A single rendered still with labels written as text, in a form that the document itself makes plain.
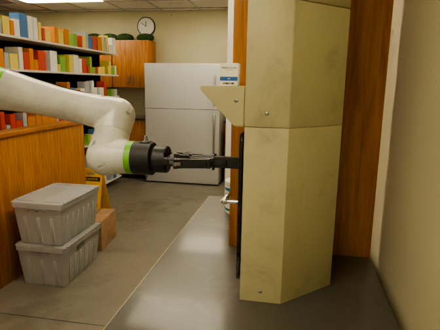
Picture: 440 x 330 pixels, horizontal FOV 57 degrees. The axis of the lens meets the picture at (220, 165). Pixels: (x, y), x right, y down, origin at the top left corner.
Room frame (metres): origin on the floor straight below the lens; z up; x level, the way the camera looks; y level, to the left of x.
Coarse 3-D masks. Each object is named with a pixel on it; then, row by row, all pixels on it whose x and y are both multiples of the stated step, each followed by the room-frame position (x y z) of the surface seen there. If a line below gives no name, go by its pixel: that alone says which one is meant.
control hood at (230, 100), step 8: (200, 88) 1.04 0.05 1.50; (208, 88) 1.04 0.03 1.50; (216, 88) 1.03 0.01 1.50; (224, 88) 1.03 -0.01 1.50; (232, 88) 1.03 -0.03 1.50; (240, 88) 1.02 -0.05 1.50; (208, 96) 1.04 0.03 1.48; (216, 96) 1.03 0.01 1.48; (224, 96) 1.03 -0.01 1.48; (232, 96) 1.03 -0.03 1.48; (240, 96) 1.02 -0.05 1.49; (216, 104) 1.03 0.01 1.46; (224, 104) 1.03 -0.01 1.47; (232, 104) 1.03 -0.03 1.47; (240, 104) 1.02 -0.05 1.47; (224, 112) 1.03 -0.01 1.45; (232, 112) 1.02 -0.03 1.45; (240, 112) 1.02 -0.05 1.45; (232, 120) 1.03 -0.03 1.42; (240, 120) 1.02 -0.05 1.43
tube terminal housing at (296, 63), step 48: (288, 0) 1.00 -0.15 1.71; (288, 48) 1.00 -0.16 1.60; (336, 48) 1.09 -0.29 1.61; (288, 96) 1.00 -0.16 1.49; (336, 96) 1.09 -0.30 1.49; (288, 144) 1.00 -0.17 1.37; (336, 144) 1.10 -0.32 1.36; (288, 192) 1.01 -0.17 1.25; (336, 192) 1.11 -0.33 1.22; (288, 240) 1.01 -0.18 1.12; (240, 288) 1.02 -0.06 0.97; (288, 288) 1.02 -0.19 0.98
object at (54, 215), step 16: (32, 192) 3.08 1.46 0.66; (48, 192) 3.10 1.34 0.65; (64, 192) 3.11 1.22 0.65; (80, 192) 3.12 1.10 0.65; (96, 192) 3.33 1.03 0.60; (16, 208) 2.85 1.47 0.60; (32, 208) 2.82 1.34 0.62; (48, 208) 2.79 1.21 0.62; (64, 208) 2.82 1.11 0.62; (80, 208) 3.07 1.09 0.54; (32, 224) 2.84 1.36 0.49; (48, 224) 2.82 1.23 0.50; (64, 224) 2.85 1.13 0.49; (80, 224) 3.08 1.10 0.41; (32, 240) 2.86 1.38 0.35; (48, 240) 2.84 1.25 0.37; (64, 240) 2.86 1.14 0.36
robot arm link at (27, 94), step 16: (0, 80) 1.10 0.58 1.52; (16, 80) 1.12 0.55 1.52; (32, 80) 1.14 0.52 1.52; (0, 96) 1.10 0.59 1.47; (16, 96) 1.11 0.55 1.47; (32, 96) 1.12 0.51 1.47; (48, 96) 1.13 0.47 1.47; (64, 96) 1.14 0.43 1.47; (80, 96) 1.16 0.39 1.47; (96, 96) 1.18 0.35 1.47; (32, 112) 1.14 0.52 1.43; (48, 112) 1.14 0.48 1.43; (64, 112) 1.14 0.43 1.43; (80, 112) 1.15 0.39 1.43; (96, 112) 1.15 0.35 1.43; (112, 112) 1.15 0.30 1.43; (128, 112) 1.19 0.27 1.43; (128, 128) 1.17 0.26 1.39
